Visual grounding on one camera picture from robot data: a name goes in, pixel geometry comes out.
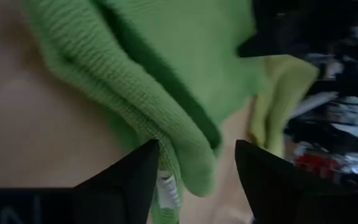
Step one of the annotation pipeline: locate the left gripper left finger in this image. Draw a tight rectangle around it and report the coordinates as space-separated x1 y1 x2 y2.
0 139 160 224

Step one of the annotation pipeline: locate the green microfiber towel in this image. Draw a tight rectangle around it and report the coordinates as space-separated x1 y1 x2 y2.
20 0 269 224

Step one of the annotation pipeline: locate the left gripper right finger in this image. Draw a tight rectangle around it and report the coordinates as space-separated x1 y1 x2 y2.
234 139 358 224

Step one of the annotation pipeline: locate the lime microfiber towel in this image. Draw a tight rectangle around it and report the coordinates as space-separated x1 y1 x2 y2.
249 54 319 158

